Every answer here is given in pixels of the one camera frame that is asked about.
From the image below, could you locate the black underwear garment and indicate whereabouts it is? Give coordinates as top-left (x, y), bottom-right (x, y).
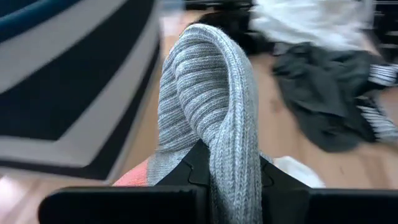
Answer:
top-left (186, 9), bottom-right (275, 56)

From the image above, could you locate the dark grey Puma underwear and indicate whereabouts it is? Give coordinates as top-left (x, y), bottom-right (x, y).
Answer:
top-left (272, 42), bottom-right (398, 153)

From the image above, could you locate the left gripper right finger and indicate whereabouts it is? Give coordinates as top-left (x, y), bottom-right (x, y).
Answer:
top-left (259, 156), bottom-right (312, 188)

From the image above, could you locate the white patterned garment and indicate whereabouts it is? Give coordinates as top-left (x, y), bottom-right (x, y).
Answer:
top-left (248, 0), bottom-right (377, 52)

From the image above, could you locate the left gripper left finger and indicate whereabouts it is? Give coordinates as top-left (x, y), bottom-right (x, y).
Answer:
top-left (154, 138), bottom-right (213, 187)

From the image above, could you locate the grey and pink sock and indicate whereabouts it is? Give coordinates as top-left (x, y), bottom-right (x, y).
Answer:
top-left (113, 23), bottom-right (274, 224)

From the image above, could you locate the navy white striped fabric basket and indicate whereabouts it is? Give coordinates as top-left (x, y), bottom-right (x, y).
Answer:
top-left (0, 0), bottom-right (162, 184)

